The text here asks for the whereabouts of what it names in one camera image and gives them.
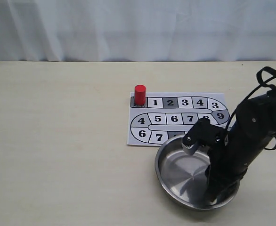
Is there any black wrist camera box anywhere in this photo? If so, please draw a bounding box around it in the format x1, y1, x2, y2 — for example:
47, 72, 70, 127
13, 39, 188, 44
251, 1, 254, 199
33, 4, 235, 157
182, 118, 227, 155

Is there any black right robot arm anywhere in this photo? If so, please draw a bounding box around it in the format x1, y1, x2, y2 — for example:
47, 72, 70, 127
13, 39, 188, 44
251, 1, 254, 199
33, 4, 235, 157
205, 94, 276, 202

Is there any paper number game board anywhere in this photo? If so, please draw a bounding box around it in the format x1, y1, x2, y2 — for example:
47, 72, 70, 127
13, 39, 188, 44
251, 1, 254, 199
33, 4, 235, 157
127, 92, 230, 146

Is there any white curtain backdrop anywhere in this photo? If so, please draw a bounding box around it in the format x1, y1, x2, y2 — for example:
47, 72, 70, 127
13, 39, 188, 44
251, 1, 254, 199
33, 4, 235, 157
0, 0, 276, 62

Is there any stainless steel round dish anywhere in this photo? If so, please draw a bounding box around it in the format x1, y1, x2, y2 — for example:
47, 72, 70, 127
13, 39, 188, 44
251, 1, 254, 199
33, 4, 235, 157
154, 135, 238, 211

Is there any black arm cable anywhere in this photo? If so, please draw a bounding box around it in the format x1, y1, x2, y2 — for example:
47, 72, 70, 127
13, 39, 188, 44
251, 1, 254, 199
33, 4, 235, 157
222, 66, 276, 151

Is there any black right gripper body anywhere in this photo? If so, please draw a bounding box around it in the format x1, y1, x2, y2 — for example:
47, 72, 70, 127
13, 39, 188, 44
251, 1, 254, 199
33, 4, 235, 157
206, 127, 270, 189

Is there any red cylinder game piece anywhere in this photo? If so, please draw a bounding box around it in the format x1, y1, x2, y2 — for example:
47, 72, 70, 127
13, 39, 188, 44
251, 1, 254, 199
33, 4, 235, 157
134, 84, 146, 105

